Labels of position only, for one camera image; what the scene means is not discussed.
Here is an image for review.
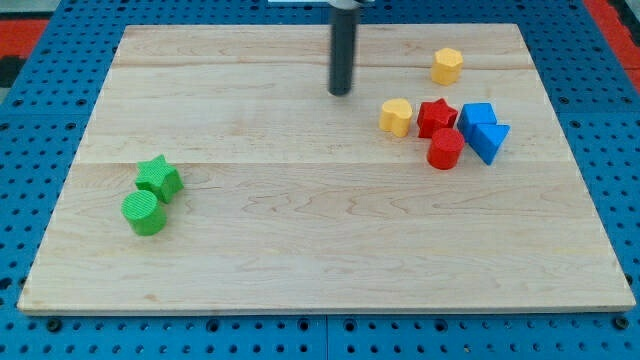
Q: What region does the yellow heart block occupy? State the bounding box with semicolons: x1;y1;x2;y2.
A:
378;98;413;137

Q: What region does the yellow hexagon block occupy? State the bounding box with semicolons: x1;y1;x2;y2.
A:
431;48;464;85

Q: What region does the light wooden board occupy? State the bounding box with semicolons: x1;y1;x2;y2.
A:
18;24;635;316

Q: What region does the red star block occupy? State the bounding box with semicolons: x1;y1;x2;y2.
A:
417;98;458;138

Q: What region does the red cylinder block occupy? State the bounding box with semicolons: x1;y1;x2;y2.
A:
426;128;465;170

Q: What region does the green star block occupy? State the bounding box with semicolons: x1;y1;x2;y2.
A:
135;155;184;204

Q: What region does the blue cube block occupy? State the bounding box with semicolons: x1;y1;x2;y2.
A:
457;102;497;143

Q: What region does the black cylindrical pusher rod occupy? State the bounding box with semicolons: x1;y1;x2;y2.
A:
328;0;360;96

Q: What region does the blue triangle block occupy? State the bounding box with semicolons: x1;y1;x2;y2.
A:
470;123;511;165

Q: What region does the green cylinder block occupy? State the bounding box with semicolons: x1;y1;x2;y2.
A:
121;190;167;236

